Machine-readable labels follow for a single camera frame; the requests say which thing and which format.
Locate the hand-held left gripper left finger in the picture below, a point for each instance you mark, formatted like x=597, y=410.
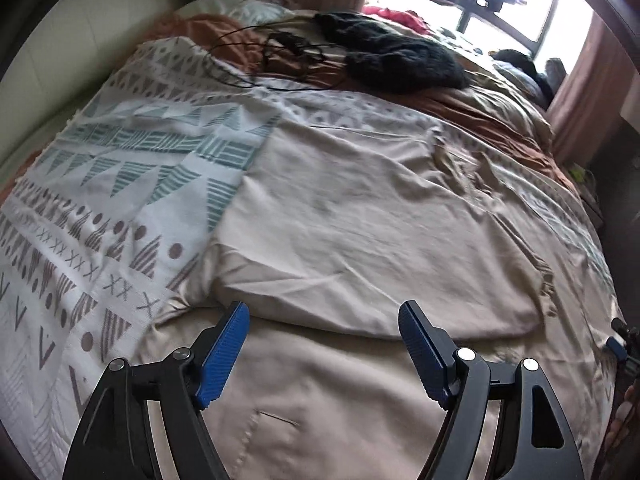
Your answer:
x=225, y=355

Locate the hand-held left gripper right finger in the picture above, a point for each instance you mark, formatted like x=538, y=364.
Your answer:
x=425, y=355

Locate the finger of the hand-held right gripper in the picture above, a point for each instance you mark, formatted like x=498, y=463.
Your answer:
x=615, y=346

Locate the large beige garment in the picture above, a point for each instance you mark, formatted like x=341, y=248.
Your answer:
x=360, y=220

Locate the pink red clothes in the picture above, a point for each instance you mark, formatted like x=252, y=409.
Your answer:
x=395, y=16

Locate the person's right hand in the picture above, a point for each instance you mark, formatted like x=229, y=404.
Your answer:
x=627, y=410

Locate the white nightstand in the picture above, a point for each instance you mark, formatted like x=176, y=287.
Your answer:
x=592, y=200

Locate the small green item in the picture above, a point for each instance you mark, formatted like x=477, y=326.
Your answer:
x=580, y=175

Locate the geometric patterned white blanket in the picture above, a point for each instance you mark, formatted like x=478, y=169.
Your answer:
x=125, y=185

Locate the rust orange bed sheet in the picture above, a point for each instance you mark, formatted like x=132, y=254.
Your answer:
x=450, y=105

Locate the tan duvet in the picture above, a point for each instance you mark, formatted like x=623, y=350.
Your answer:
x=505, y=95

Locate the dark plush cushion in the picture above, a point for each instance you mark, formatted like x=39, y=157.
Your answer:
x=525, y=67

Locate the black knitted garment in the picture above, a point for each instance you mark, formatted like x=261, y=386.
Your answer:
x=395, y=55

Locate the black framed window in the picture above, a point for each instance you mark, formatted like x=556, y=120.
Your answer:
x=565, y=5

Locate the pale pillow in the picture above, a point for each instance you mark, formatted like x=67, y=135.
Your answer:
x=235, y=10

